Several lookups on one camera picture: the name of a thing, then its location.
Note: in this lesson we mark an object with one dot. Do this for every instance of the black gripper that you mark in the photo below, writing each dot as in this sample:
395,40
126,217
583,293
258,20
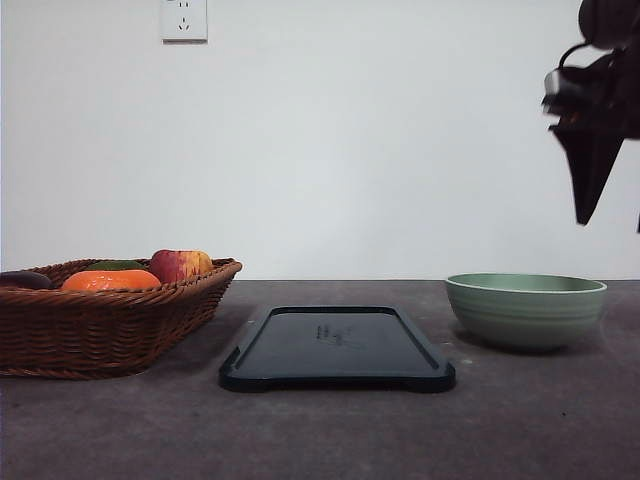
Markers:
596,107

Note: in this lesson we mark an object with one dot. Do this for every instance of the light green ceramic bowl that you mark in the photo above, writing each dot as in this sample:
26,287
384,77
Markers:
524,311

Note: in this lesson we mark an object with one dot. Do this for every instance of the brown wicker basket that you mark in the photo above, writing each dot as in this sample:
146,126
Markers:
105,318

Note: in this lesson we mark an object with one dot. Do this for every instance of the dark teal rectangular tray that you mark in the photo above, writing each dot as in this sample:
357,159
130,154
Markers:
334,346

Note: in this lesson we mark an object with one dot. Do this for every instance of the red yellow apple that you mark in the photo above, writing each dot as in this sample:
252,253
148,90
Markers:
171,265

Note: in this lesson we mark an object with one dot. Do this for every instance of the orange tangerine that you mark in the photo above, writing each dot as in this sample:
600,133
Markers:
111,280

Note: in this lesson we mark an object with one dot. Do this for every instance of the green leafy vegetable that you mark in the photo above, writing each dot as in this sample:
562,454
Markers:
98,265

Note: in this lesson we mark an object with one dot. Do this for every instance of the dark purple eggplant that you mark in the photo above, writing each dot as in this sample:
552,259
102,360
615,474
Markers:
34,280

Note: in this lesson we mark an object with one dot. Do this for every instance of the white wall socket left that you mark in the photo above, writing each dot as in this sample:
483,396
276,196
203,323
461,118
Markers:
184,23

